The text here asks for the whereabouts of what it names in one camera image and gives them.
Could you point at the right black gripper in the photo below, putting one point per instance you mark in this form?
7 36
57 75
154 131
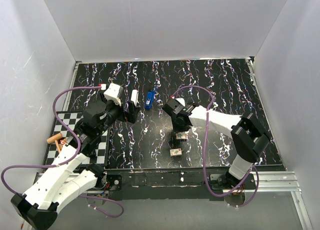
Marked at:
179 129

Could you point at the white plastic stick tool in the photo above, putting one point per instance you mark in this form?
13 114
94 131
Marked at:
134 97

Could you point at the white staple box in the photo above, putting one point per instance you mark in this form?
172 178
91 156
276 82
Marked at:
175 152

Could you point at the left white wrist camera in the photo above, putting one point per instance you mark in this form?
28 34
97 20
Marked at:
114 93

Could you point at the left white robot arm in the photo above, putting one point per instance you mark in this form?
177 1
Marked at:
41 203

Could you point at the red owl toy block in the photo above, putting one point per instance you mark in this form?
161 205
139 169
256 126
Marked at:
63 141

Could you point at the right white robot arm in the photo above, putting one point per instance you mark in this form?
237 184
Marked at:
249 136

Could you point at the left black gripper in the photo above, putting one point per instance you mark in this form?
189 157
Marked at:
130 115

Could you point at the wooden toy hammer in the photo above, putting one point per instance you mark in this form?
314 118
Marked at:
54 139

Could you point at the blue black stapler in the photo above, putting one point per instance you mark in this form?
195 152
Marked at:
149 99

